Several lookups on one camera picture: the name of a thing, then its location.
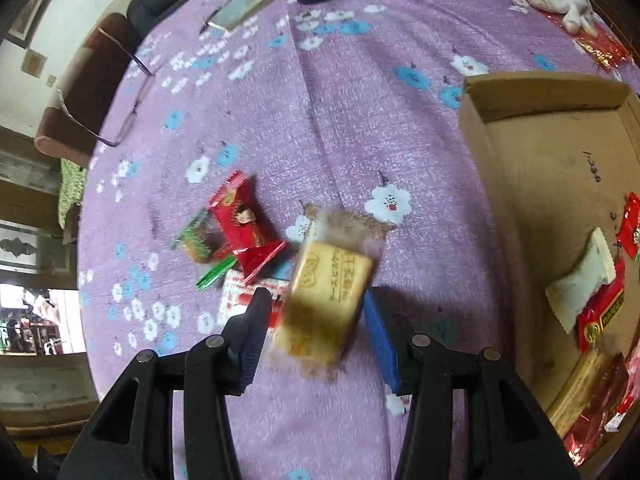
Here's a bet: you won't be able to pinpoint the shallow cardboard box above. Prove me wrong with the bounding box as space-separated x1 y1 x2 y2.
457 72 640 480

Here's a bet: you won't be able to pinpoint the eyeglasses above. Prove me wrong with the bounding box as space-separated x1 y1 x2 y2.
55 26 157 149

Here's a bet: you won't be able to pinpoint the red white snack packet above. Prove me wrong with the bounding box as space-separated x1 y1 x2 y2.
218 270 296 332

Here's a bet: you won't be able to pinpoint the yellow wall tag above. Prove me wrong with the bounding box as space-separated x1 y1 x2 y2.
21 50 49 79

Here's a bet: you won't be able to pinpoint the pink snack packet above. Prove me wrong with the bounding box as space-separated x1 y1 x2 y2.
604 385 634 433

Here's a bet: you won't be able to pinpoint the purple floral tablecloth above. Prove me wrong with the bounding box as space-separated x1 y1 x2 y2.
75 0 640 480

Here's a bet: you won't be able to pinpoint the green flat packet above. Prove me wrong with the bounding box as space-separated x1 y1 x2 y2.
201 0 291 34

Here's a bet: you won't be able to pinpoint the wooden glass cabinet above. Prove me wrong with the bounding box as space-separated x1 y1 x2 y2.
0 125 101 441

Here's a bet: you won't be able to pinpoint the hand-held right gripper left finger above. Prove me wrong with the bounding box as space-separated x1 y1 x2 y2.
57 287 274 480

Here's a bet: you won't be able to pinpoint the green strip packet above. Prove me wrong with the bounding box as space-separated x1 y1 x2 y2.
196 255 239 292

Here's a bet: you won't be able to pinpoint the small red snack packet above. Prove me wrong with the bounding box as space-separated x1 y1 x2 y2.
615 194 640 262

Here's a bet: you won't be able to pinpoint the yellow cake packet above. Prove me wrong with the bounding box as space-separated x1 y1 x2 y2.
270 204 388 383
545 347 618 438

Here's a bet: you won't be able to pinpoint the red gold foil packet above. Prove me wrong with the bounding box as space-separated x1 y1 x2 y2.
562 352 632 468

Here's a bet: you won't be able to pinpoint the red printed bag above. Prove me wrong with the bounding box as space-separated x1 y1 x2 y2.
500 0 632 69

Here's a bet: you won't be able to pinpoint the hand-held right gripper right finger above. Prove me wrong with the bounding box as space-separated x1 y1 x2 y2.
362 287 583 480

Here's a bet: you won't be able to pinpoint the red yellow snack packet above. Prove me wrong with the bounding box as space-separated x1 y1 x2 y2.
577 259 627 353

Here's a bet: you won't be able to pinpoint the brown chair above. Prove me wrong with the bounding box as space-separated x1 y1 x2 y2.
34 12 144 169

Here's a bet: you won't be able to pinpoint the red packet with figure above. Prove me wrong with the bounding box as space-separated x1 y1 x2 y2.
207 171 287 286

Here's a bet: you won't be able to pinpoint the green clear snack packet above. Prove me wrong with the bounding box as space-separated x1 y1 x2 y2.
172 208 224 264

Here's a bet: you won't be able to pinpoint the green cushion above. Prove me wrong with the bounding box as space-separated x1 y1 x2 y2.
56 157 89 232

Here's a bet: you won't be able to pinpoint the framed picture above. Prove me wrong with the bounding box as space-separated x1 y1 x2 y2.
7 0 57 52

